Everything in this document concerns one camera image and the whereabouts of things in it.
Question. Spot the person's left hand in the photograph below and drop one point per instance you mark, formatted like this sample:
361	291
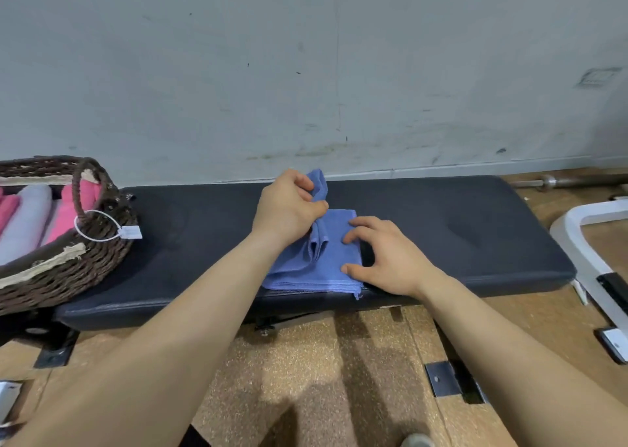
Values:
282	211

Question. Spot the person's right hand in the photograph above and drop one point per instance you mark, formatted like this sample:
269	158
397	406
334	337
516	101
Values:
392	265

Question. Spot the person's right middle finger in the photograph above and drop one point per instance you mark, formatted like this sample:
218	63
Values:
370	221

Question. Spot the person's right thumb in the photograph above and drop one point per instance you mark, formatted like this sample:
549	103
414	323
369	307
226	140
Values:
355	271

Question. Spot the person's left thumb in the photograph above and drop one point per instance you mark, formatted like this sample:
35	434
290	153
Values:
314	212

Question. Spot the blue cloth towel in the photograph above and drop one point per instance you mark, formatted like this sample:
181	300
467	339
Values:
326	260

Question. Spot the person's right forearm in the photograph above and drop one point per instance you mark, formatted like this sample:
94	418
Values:
515	363

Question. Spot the person's left forearm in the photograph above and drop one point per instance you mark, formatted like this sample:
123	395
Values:
162	343

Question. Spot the black padded bench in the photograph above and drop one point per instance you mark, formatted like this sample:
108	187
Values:
456	226

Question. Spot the metal bench foot plate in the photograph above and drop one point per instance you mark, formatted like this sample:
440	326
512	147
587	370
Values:
444	378

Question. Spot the grey shoe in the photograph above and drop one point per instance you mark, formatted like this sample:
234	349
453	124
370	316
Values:
418	441

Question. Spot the white tag with loop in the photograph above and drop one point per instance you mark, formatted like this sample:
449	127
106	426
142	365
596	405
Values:
130	232

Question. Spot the metal barbell bar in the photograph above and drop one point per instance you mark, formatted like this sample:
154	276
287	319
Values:
579	181

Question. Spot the pink rolled towel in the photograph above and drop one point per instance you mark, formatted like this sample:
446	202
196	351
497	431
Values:
68	209
7	211

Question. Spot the brown wicker basket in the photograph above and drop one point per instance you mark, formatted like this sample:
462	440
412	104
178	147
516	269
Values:
64	275

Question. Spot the beige basket liner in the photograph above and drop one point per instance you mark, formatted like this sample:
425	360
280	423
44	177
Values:
44	265

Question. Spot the grey rolled towel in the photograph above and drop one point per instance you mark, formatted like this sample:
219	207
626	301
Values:
24	221

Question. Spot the black bench foot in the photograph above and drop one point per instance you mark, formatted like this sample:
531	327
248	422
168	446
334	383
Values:
54	346

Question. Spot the white plastic object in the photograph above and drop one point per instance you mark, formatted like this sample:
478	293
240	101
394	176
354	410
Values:
9	400

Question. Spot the white metal frame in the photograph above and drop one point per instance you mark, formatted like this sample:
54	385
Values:
574	235

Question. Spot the grey wall socket plate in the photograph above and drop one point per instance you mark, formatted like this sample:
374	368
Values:
598	77

